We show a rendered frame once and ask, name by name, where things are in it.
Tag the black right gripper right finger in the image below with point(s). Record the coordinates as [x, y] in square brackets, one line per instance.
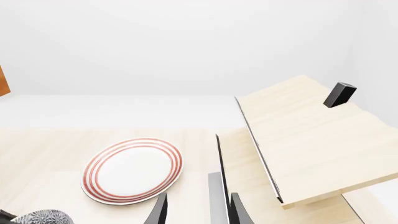
[238, 214]

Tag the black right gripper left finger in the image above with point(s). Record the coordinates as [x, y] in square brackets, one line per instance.
[160, 213]

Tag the grey flat bar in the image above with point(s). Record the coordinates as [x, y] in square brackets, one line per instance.
[217, 200]

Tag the brown wooden cabinet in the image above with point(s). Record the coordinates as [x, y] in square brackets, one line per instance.
[3, 82]

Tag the small black block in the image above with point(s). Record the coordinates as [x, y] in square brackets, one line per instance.
[339, 95]

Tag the pale wooden board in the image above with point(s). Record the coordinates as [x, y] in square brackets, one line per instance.
[245, 177]
[311, 144]

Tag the white plate with red rings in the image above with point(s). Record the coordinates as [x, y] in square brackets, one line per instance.
[132, 171]

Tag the blue-white patterned bowl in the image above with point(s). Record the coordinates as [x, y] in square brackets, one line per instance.
[43, 218]

